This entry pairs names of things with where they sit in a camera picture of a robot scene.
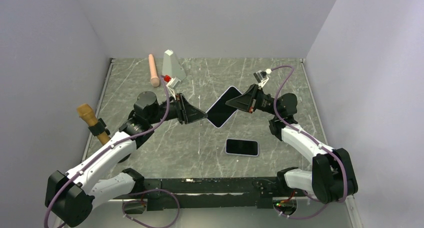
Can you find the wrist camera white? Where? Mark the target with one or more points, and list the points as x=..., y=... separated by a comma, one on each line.
x=262, y=77
x=171, y=84

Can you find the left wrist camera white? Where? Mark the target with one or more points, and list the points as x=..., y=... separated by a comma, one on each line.
x=171, y=84

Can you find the wooden handle tool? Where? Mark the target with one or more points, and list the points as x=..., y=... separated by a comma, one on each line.
x=96, y=126

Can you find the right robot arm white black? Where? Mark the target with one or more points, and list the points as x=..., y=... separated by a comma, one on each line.
x=331, y=178

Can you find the pink cylindrical handle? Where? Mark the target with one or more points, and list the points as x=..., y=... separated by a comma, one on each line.
x=154, y=78

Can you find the phone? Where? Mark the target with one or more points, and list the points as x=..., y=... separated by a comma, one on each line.
x=219, y=113

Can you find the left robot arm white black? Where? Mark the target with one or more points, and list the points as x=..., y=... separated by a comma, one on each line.
x=74, y=194

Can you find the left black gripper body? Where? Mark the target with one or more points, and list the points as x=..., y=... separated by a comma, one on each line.
x=182, y=115

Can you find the grey trapezoid block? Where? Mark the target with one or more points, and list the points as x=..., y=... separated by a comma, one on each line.
x=171, y=65

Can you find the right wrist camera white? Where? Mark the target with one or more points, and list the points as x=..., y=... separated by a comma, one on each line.
x=262, y=77

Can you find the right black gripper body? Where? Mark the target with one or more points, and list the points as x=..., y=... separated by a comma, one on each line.
x=257, y=100

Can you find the aluminium frame rail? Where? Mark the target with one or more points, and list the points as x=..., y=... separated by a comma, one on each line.
x=125, y=185

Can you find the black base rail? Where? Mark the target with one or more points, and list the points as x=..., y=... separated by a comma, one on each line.
x=168, y=200

